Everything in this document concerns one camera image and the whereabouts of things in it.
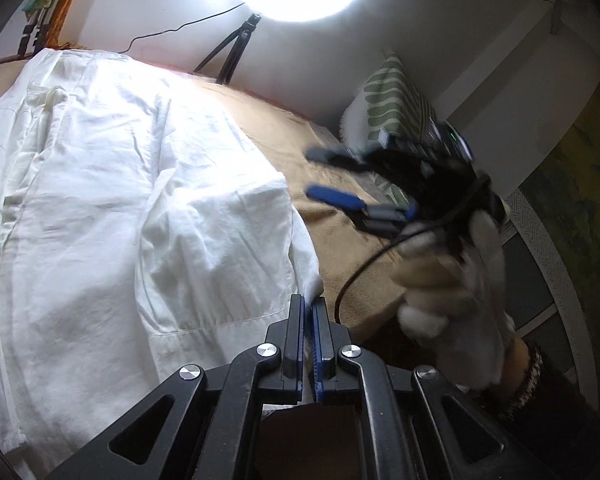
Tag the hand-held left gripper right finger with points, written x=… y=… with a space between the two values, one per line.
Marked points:
x=321 y=340

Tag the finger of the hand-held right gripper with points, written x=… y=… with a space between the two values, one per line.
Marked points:
x=330 y=194
x=330 y=155

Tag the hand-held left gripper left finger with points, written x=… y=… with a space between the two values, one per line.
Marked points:
x=292 y=320

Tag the small black tripod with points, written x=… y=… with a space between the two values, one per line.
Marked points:
x=232 y=55

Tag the folded silver tripod stand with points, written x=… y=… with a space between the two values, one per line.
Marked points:
x=35 y=35

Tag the green striped white blanket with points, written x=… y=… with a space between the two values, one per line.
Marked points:
x=390 y=100

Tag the white long-sleeved shirt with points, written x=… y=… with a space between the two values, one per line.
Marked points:
x=130 y=185

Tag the person's right forearm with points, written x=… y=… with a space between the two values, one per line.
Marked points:
x=555 y=410

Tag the tan blanket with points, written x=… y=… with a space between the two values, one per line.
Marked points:
x=330 y=230

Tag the person's right hand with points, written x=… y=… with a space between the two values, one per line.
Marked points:
x=460 y=300

